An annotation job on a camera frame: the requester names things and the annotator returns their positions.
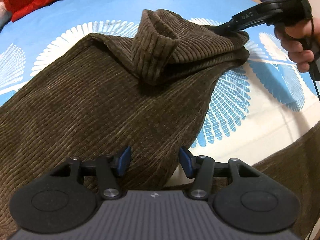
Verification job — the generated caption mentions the blue white patterned bedsheet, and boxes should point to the blue white patterned bedsheet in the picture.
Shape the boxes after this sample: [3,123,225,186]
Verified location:
[1,0,319,152]

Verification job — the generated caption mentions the brown corduroy pants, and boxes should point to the brown corduroy pants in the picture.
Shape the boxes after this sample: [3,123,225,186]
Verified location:
[0,8,320,240]

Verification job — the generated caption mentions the cream folded fleece blanket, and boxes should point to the cream folded fleece blanket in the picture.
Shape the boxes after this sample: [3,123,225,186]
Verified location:
[0,2,12,29]

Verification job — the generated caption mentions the person's right hand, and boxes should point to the person's right hand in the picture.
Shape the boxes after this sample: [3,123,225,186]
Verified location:
[274,17,319,73]

